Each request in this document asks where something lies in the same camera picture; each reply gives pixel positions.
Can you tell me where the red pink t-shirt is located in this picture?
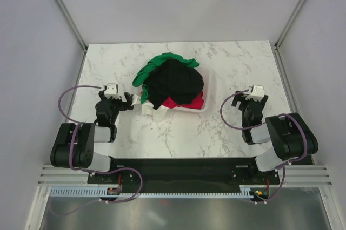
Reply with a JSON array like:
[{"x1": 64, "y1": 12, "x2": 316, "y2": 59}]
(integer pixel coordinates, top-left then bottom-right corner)
[{"x1": 163, "y1": 91, "x2": 204, "y2": 110}]

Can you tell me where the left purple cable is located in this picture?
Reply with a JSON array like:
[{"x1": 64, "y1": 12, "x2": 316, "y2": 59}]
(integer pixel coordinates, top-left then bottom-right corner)
[{"x1": 58, "y1": 85, "x2": 143, "y2": 216}]

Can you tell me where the right aluminium frame post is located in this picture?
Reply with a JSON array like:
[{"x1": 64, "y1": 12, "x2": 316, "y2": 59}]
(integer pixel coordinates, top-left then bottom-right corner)
[{"x1": 274, "y1": 0, "x2": 307, "y2": 51}]

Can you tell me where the aluminium frame post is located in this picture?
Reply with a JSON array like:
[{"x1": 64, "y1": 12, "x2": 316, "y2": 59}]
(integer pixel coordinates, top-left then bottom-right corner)
[
  {"x1": 274, "y1": 0, "x2": 307, "y2": 51},
  {"x1": 54, "y1": 0, "x2": 88, "y2": 53}
]

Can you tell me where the black t-shirt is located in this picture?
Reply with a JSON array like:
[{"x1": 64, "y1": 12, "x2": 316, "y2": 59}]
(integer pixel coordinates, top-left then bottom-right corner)
[{"x1": 143, "y1": 59, "x2": 204, "y2": 110}]

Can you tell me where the green t-shirt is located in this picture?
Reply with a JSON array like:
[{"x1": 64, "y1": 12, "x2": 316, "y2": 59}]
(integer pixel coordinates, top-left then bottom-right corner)
[{"x1": 132, "y1": 52, "x2": 199, "y2": 87}]

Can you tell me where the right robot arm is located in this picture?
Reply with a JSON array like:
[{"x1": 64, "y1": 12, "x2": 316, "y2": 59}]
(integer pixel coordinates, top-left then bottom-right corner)
[{"x1": 231, "y1": 91, "x2": 318, "y2": 184}]

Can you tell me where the left aluminium frame post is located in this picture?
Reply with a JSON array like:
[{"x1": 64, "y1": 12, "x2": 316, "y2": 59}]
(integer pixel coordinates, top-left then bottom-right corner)
[{"x1": 54, "y1": 0, "x2": 88, "y2": 53}]

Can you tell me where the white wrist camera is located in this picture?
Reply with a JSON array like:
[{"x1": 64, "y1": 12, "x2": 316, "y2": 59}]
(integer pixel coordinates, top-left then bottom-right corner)
[
  {"x1": 245, "y1": 85, "x2": 264, "y2": 102},
  {"x1": 102, "y1": 83, "x2": 120, "y2": 99}
]

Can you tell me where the white plastic basket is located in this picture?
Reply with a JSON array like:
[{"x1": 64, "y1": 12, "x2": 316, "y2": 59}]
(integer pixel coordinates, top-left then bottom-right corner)
[{"x1": 172, "y1": 66, "x2": 213, "y2": 113}]

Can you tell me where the aluminium front rail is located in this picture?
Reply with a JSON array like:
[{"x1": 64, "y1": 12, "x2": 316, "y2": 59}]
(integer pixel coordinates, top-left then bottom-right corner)
[{"x1": 38, "y1": 165, "x2": 332, "y2": 187}]

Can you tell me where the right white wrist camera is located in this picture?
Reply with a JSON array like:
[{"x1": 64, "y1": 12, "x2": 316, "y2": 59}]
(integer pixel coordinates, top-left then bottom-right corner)
[{"x1": 245, "y1": 85, "x2": 264, "y2": 102}]

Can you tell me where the white t-shirt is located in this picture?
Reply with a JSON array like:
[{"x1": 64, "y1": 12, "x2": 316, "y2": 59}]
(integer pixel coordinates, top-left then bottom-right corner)
[{"x1": 131, "y1": 94, "x2": 169, "y2": 123}]

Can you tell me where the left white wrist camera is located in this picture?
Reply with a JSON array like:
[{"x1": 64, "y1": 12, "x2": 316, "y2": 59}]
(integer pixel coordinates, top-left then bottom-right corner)
[{"x1": 102, "y1": 83, "x2": 120, "y2": 99}]

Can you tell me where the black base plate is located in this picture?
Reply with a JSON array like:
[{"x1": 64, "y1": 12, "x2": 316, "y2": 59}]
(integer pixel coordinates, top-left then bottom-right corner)
[{"x1": 88, "y1": 158, "x2": 280, "y2": 194}]

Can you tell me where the white slotted cable duct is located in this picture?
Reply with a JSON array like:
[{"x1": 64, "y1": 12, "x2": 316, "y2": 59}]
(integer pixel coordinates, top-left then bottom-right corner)
[{"x1": 49, "y1": 186, "x2": 254, "y2": 199}]

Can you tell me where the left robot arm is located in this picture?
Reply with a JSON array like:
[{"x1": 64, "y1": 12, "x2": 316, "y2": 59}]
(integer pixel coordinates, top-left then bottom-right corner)
[{"x1": 50, "y1": 91, "x2": 134, "y2": 183}]

